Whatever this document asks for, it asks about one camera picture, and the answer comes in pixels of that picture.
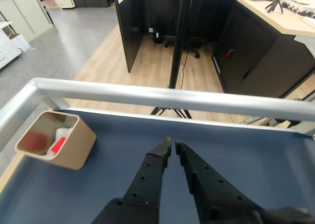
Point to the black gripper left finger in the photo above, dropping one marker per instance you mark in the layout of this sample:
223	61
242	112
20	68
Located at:
147	182

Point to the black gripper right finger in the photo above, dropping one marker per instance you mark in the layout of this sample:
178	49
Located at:
216	197

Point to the red cube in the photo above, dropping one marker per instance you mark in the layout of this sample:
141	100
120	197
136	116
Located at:
58	146

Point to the beige rounded box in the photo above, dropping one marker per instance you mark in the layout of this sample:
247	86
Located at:
78	147

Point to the black office chair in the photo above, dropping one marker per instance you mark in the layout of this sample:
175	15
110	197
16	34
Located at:
192	45

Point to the black desk with beige top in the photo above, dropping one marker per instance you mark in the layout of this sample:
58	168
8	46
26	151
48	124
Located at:
258	56

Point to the black waste bin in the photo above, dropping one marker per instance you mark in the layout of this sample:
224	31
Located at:
158	35

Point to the black desk partition panel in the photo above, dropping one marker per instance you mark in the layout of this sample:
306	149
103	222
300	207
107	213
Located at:
130	32

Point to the white office printer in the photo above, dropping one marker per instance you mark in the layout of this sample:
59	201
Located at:
7	46

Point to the white drawer unit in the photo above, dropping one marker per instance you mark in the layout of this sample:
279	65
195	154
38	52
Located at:
64	1

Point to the small black tabletop tripod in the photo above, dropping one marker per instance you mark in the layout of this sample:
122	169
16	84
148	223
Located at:
276	2

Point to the grey storage cabinet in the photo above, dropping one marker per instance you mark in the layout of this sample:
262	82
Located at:
24	14

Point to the silver metal cart rail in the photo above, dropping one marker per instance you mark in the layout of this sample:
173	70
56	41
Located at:
172	96

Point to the black camera tripod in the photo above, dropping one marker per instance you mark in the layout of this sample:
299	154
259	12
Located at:
178	49

